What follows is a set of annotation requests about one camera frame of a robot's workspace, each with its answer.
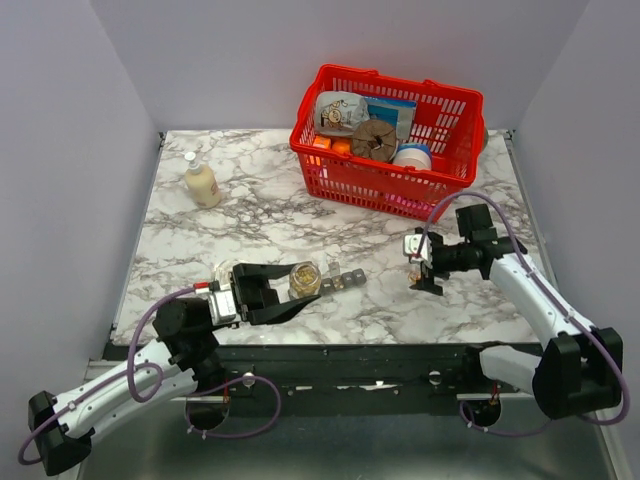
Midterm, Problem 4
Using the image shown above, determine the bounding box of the white snack bag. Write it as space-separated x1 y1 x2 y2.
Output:
314 91 370 137

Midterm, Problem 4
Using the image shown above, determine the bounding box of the orange small package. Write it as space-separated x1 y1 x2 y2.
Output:
313 135 332 150

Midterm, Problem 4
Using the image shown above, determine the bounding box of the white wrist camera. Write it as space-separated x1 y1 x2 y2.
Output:
207 282 239 327
402 232 444 265

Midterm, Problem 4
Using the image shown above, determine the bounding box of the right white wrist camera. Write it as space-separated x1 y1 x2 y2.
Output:
402 232 444 265

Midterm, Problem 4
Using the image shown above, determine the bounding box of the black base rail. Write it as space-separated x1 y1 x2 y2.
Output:
188 344 515 427

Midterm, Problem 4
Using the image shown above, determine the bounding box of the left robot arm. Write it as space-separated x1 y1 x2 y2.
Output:
18 263 320 477

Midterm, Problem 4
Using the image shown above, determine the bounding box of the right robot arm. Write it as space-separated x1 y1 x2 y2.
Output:
403 204 623 420

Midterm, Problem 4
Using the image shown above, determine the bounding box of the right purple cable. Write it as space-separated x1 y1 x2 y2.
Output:
422 191 629 436

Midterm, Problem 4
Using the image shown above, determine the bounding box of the cream lotion pump bottle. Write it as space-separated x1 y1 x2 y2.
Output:
184 152 222 209

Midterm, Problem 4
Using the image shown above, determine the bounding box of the orange fruit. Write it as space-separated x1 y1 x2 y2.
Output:
331 138 351 154

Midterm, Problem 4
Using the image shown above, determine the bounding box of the blue white packet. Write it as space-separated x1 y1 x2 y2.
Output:
364 96 417 141

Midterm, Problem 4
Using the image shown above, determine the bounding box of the grey weekly pill organizer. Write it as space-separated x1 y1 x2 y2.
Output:
319 257 367 296

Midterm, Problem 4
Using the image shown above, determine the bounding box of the red plastic shopping basket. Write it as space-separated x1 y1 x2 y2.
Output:
290 64 485 220

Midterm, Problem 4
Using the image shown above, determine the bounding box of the white blue lidded tub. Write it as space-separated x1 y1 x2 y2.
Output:
392 143 432 170

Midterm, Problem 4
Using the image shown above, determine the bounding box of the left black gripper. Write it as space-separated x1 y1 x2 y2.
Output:
205 262 319 334

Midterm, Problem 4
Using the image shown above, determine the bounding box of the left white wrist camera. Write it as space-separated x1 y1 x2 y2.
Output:
207 282 239 327

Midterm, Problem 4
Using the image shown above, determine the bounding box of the brown round paper package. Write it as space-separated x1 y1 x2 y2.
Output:
351 119 398 163

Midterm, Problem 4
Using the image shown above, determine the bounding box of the clear pill bottle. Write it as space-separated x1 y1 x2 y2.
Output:
289 261 322 299

